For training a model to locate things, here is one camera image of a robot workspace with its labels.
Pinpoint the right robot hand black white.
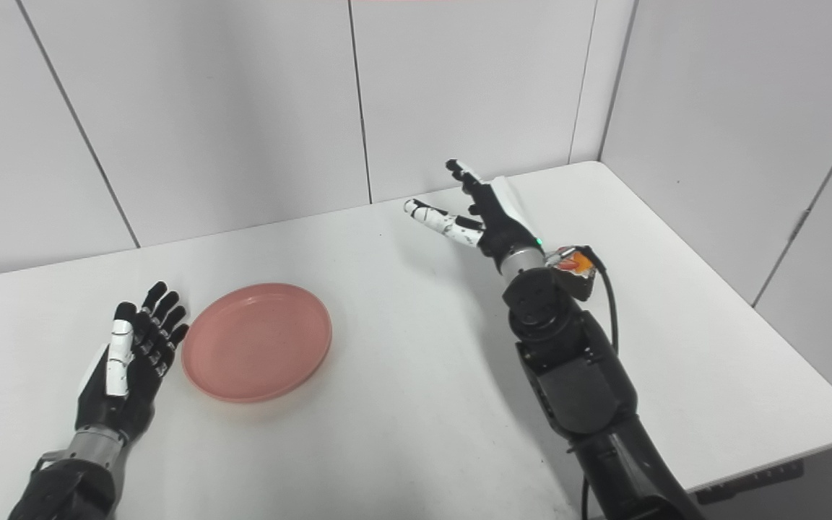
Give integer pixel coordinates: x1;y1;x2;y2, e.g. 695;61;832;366
403;159;545;262

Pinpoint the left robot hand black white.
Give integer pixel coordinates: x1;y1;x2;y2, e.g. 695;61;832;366
74;281;191;441

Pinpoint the chocolate cake slice with fruit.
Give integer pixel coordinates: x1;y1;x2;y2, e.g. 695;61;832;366
546;246;597;302

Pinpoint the pink round plate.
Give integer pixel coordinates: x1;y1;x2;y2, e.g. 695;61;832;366
181;282;333;404

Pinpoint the black table frame bracket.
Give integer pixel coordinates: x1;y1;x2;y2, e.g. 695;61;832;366
694;459;805;505

